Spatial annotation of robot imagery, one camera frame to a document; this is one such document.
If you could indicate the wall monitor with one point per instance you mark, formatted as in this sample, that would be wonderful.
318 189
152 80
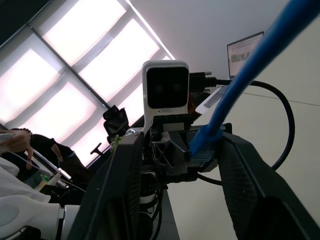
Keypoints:
240 53

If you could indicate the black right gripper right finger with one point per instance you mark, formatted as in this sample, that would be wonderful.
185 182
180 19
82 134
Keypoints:
252 185

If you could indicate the green bottle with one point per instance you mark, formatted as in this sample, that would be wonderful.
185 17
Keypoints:
45 180

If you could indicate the person in black shirt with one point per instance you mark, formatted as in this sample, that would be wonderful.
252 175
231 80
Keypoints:
65 157

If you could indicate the white laptop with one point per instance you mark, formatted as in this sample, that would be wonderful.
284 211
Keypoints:
212 100

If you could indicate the person in white clothing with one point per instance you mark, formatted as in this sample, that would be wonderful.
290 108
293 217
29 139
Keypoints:
12 182

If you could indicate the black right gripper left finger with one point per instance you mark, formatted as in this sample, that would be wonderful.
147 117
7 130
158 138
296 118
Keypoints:
112 190

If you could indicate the black office chair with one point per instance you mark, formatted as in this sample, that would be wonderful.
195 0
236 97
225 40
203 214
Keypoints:
116 122

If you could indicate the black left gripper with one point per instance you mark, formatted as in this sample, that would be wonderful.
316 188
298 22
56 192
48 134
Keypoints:
175 123

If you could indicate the bystander hand with bead bracelet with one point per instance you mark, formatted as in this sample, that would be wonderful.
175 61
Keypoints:
17 142

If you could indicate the white depth camera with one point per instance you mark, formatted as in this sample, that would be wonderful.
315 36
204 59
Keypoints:
150 107

